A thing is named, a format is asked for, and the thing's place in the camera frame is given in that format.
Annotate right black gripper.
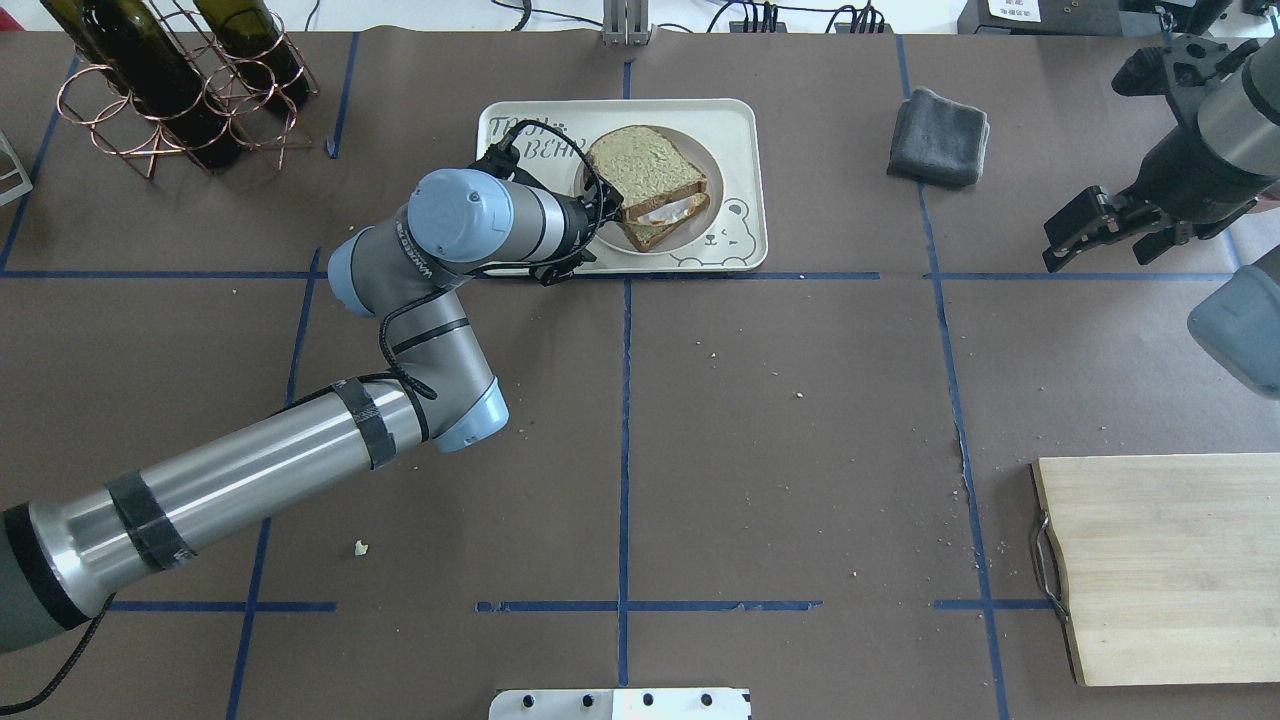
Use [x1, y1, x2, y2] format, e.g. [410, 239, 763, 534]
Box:
[1042, 129, 1266, 273]

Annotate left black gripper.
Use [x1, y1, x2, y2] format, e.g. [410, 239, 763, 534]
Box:
[559, 190, 616, 272]

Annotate bread slice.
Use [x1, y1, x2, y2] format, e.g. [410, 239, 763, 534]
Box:
[588, 126, 708, 220]
[614, 192, 710, 252]

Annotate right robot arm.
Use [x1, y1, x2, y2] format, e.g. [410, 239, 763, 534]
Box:
[1042, 35, 1279, 400]

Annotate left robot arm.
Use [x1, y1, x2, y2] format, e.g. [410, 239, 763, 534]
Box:
[1, 168, 622, 652]

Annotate cream bear tray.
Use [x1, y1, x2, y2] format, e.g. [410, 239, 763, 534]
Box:
[476, 97, 768, 275]

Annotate fried egg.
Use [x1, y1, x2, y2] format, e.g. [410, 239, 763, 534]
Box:
[628, 193, 708, 227]

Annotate grey folded cloth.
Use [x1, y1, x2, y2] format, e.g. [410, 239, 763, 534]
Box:
[886, 86, 991, 188]

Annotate wooden cutting board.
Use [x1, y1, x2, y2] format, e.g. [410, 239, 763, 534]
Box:
[1032, 454, 1279, 687]

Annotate front green wine bottle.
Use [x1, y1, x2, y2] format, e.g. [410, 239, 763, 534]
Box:
[195, 1, 311, 117]

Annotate middle dark wine bottle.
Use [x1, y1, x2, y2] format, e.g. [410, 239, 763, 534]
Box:
[41, 1, 242, 170]

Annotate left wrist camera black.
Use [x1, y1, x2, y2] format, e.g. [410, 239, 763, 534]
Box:
[467, 141, 539, 187]

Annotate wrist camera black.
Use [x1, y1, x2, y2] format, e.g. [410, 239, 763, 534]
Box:
[467, 141, 539, 187]
[1112, 33, 1236, 126]

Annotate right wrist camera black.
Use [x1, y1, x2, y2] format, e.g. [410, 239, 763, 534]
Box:
[1112, 33, 1236, 126]

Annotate aluminium frame post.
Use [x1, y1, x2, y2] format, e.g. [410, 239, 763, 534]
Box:
[602, 0, 653, 46]

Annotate copper wire bottle rack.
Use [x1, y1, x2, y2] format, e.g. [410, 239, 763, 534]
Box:
[44, 1, 319, 179]

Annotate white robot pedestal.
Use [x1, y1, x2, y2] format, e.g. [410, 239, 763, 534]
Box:
[488, 687, 753, 719]

